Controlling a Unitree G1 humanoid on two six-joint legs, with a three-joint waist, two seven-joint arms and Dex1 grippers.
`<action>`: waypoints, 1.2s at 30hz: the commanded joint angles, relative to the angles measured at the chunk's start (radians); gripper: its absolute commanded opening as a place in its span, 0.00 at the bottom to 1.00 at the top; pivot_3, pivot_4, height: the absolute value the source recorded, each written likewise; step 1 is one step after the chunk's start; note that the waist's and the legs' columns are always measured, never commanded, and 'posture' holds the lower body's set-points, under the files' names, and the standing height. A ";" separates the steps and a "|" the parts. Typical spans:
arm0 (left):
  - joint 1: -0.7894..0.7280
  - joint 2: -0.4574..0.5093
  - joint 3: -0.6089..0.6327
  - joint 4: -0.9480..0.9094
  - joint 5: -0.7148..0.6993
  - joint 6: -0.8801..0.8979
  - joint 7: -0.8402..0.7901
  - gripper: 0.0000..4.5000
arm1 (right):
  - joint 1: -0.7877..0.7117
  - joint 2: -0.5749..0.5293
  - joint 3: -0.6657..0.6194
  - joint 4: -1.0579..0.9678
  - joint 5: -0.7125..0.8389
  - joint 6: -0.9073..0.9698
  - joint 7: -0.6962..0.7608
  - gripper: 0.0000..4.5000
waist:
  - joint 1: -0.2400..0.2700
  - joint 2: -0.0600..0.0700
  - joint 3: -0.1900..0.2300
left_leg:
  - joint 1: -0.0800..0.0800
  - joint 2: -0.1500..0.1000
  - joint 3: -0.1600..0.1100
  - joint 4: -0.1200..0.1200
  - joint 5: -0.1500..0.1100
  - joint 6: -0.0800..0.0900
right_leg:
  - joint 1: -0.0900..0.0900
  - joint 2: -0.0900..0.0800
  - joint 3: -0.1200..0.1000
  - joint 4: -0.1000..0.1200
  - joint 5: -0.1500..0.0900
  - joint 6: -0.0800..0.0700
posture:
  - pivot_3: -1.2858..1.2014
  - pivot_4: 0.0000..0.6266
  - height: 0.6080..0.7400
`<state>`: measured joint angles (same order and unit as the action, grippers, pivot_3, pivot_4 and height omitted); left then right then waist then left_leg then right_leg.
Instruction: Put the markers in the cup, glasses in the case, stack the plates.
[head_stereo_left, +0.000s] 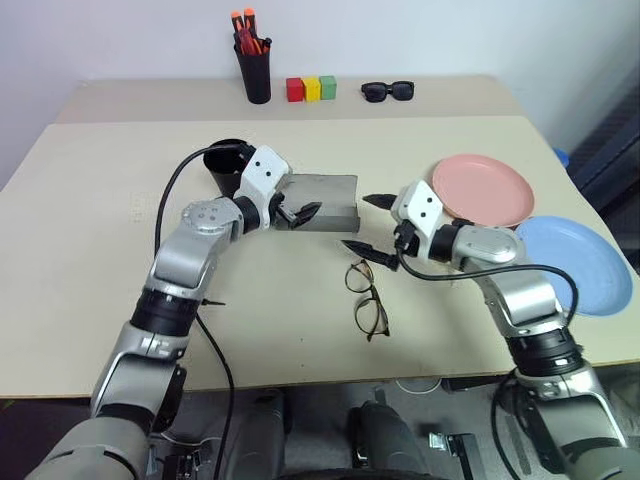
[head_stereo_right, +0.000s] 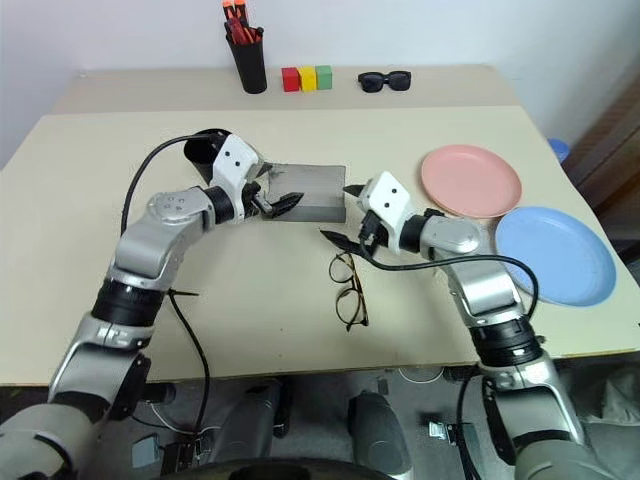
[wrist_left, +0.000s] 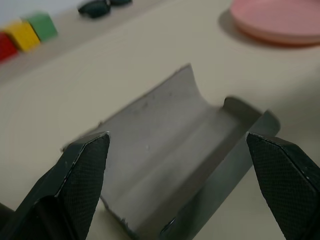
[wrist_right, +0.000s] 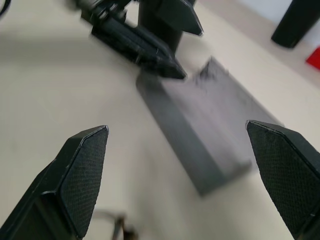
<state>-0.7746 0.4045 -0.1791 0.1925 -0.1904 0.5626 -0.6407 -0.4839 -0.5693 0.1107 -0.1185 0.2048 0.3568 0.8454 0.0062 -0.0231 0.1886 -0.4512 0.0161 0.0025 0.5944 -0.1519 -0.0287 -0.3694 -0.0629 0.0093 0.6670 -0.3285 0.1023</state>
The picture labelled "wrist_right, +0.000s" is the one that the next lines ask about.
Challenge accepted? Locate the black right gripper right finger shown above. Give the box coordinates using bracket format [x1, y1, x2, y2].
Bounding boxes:
[245, 119, 320, 240]

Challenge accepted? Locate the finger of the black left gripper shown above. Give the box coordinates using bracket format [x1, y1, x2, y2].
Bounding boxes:
[90, 18, 188, 81]
[154, 0, 205, 36]

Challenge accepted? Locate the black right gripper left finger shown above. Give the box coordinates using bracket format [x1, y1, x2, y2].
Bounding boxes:
[0, 124, 110, 240]

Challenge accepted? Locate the grey glasses case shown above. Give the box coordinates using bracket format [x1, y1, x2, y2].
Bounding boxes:
[135, 56, 286, 197]

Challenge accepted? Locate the black tapered cylinder container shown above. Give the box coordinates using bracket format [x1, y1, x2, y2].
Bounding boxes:
[271, 0, 316, 49]

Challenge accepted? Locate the red flat object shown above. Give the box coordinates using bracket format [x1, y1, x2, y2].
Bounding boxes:
[305, 45, 320, 69]

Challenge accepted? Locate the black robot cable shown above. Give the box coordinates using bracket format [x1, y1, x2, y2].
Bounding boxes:
[0, 0, 13, 16]

